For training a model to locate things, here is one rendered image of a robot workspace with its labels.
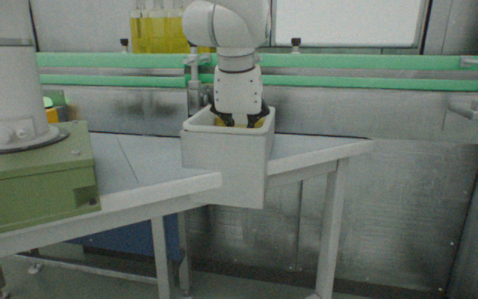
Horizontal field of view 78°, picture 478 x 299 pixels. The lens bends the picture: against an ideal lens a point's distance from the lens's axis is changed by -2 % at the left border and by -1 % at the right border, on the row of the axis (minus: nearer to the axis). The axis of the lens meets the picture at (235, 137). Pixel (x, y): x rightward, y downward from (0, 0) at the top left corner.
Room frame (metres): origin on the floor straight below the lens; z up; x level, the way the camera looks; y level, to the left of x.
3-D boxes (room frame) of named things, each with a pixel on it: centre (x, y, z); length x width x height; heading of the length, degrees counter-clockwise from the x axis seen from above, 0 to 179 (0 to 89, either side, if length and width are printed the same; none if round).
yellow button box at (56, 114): (0.81, 0.53, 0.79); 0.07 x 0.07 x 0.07; 78
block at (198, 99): (0.80, 0.10, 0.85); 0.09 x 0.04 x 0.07; 168
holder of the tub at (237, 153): (0.69, 0.00, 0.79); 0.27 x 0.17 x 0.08; 168
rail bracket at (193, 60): (0.78, 0.10, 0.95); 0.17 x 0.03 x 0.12; 168
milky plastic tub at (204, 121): (0.66, 0.01, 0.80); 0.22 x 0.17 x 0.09; 168
